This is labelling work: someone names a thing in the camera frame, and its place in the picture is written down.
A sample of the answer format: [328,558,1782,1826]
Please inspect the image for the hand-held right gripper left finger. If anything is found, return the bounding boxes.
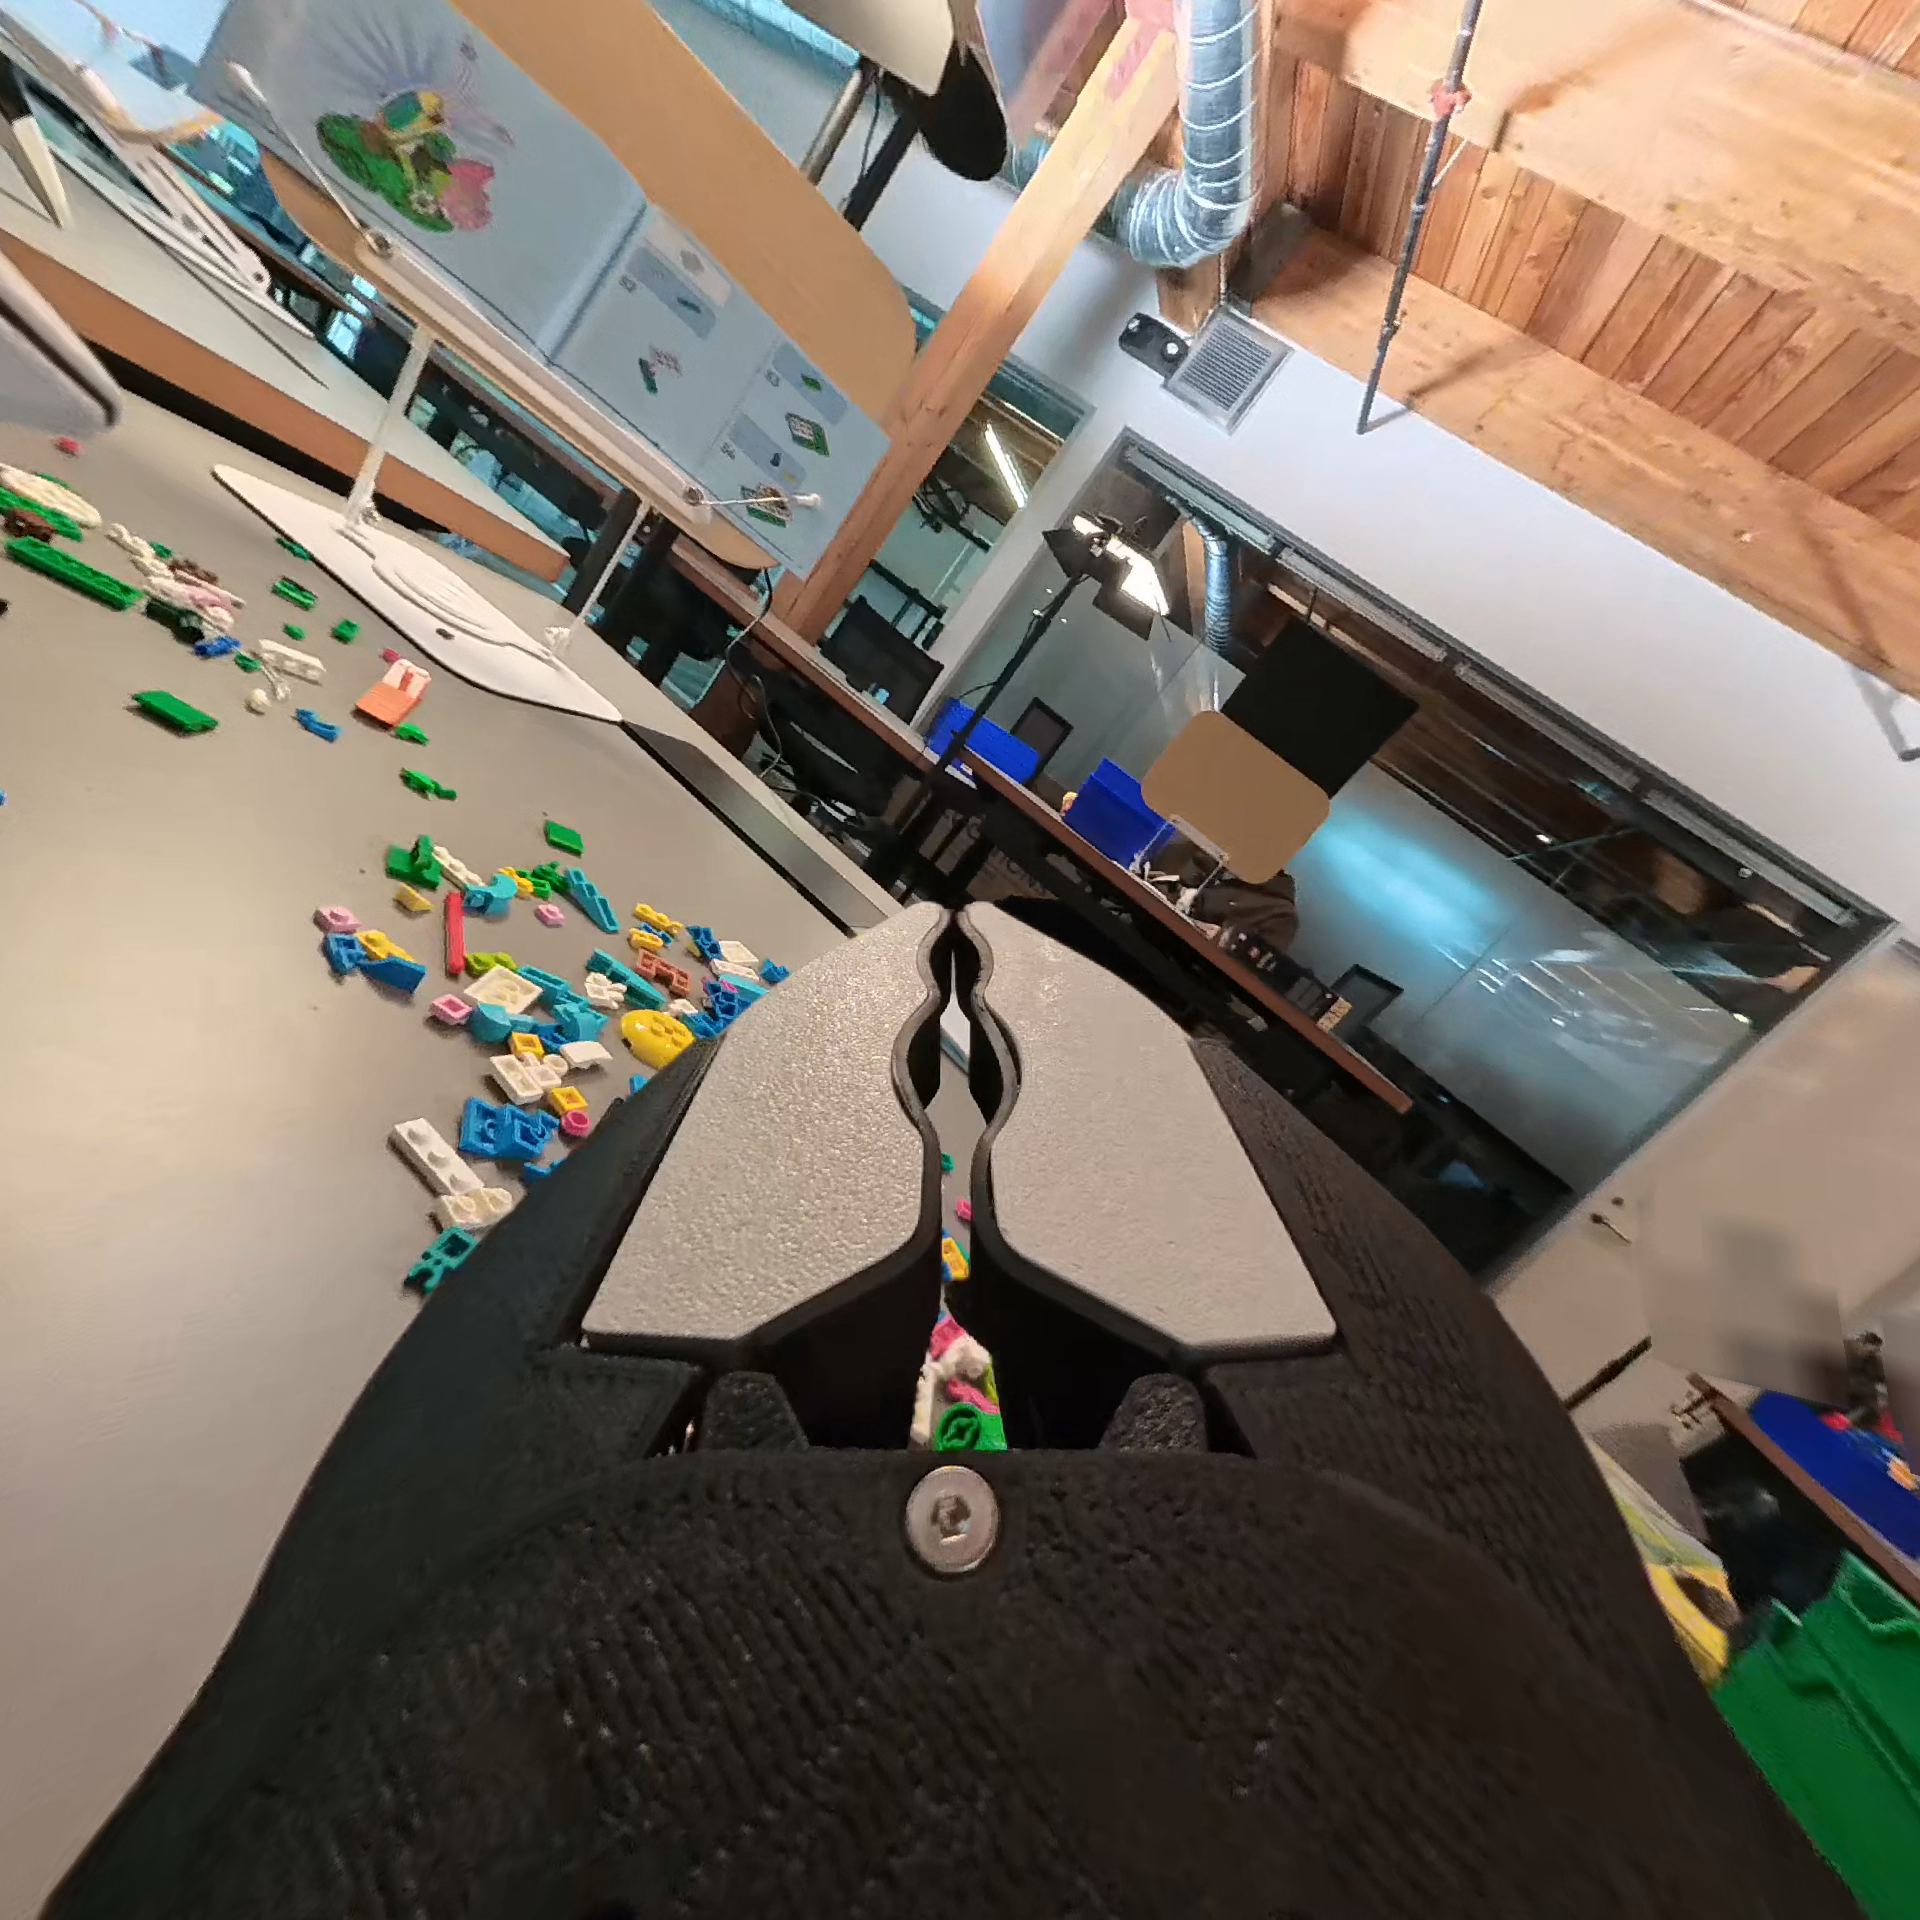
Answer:
[583,900,962,1444]

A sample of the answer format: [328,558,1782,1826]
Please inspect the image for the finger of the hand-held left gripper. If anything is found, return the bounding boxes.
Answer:
[0,247,127,436]

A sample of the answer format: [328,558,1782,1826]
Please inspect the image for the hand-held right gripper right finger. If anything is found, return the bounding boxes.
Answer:
[959,900,1340,1451]

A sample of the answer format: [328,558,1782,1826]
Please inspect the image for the grey monitor on arm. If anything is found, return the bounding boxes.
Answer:
[779,0,1010,227]

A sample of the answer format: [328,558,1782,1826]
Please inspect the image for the wood-edged grey desk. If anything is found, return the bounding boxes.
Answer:
[0,90,572,587]

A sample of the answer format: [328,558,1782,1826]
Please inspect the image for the white stand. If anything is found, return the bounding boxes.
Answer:
[0,30,324,354]

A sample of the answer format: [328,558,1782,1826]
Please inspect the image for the long green flat plate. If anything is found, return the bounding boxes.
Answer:
[8,536,144,612]

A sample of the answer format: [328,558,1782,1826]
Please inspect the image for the long wooden table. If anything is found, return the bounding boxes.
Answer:
[662,539,1419,1120]

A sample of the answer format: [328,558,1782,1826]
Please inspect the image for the scattered group of small bricks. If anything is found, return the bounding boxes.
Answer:
[0,434,361,714]

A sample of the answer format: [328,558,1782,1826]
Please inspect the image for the pile of colourful toy bricks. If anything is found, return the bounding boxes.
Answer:
[315,816,1008,1453]

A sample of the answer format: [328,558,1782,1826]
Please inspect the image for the blue storage bin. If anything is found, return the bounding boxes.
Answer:
[1066,756,1180,856]
[927,696,1052,782]

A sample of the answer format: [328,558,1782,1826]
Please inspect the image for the brick building instruction booklet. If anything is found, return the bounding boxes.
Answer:
[195,0,895,579]

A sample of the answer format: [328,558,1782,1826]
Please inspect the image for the studio light on tripod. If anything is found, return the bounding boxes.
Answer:
[886,509,1180,887]

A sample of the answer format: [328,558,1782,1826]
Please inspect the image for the instruction booklet on white stand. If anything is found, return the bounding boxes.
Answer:
[215,0,922,724]

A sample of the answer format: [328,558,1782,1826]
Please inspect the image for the green plastic crate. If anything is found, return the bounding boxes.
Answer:
[1710,1551,1920,1920]

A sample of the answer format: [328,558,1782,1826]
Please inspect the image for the metal pipe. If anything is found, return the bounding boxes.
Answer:
[1359,0,1488,436]

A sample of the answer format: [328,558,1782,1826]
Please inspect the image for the wall vent grille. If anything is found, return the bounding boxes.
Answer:
[1162,307,1296,436]

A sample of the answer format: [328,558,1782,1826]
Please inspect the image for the wooden post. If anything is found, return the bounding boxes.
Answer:
[774,0,1187,647]

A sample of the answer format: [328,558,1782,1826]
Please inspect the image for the silver ventilation duct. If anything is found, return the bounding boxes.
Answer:
[1119,0,1268,272]

